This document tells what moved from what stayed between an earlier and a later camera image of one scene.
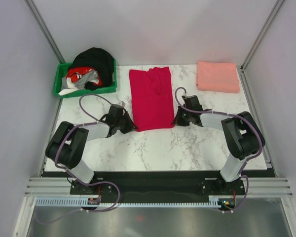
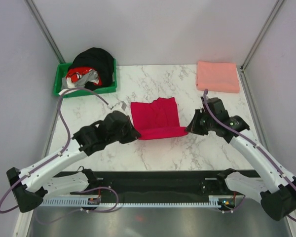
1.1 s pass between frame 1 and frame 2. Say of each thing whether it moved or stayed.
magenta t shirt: moved
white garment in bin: stayed
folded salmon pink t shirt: stayed
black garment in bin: stayed
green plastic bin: stayed
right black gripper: moved
